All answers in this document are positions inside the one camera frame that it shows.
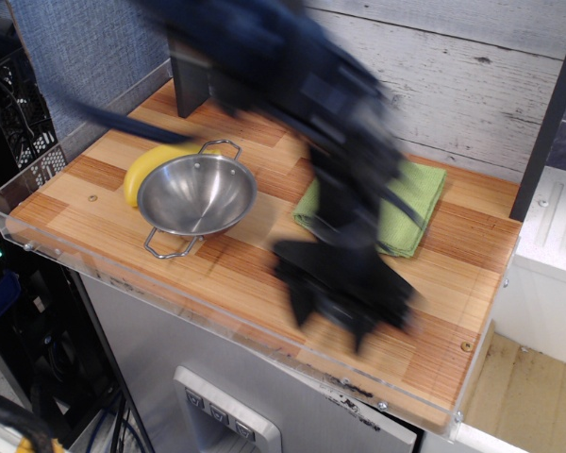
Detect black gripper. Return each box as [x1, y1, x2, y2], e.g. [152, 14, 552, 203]
[274, 146, 416, 354]

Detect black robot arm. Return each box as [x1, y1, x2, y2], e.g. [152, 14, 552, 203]
[142, 1, 424, 342]

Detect green folded cloth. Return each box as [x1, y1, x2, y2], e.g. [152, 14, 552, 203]
[292, 159, 446, 258]

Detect silver toy fridge cabinet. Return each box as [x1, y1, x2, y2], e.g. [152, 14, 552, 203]
[82, 277, 423, 452]

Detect white toy sink unit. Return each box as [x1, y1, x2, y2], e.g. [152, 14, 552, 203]
[491, 167, 566, 362]

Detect yellow toy banana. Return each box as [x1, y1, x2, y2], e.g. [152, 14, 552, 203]
[123, 143, 201, 208]

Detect black plastic crate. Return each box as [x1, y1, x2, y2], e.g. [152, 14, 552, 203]
[0, 48, 58, 170]

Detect steel bowl with handles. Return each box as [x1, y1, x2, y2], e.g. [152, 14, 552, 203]
[137, 140, 258, 260]

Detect dark grey right post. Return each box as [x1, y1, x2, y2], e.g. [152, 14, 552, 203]
[509, 56, 566, 222]

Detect dark grey post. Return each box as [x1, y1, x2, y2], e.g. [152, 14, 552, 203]
[509, 56, 566, 222]
[167, 32, 209, 118]

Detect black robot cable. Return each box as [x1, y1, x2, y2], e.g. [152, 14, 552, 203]
[51, 89, 194, 145]

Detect dark grey left post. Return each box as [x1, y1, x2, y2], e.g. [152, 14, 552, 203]
[167, 32, 209, 118]

